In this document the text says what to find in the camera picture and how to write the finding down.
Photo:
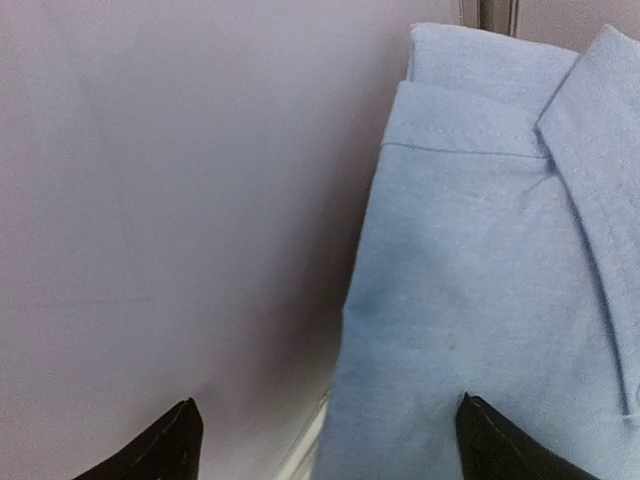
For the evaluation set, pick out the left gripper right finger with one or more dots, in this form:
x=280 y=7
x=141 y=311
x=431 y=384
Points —
x=492 y=447

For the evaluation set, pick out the light blue shirt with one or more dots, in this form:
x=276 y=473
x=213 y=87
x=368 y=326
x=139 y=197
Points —
x=499 y=258

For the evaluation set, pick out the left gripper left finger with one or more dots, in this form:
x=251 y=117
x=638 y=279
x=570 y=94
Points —
x=168 y=449

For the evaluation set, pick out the left wall aluminium profile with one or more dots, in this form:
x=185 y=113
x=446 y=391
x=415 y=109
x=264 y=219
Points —
x=498 y=16

